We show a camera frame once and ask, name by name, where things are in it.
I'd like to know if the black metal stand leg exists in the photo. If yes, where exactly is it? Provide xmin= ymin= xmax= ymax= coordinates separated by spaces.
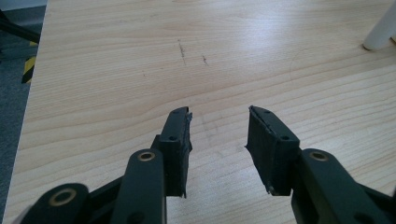
xmin=0 ymin=8 xmax=41 ymax=45

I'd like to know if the yellow black hazard tape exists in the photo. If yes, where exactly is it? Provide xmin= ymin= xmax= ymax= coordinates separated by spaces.
xmin=21 ymin=41 xmax=39 ymax=85

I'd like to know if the white cylindrical post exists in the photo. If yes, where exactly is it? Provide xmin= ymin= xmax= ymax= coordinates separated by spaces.
xmin=361 ymin=2 xmax=396 ymax=51

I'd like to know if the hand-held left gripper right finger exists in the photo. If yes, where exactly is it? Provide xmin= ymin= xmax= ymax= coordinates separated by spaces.
xmin=244 ymin=105 xmax=302 ymax=197

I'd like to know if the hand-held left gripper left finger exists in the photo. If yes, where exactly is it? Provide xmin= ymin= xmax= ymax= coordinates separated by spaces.
xmin=150 ymin=105 xmax=193 ymax=199

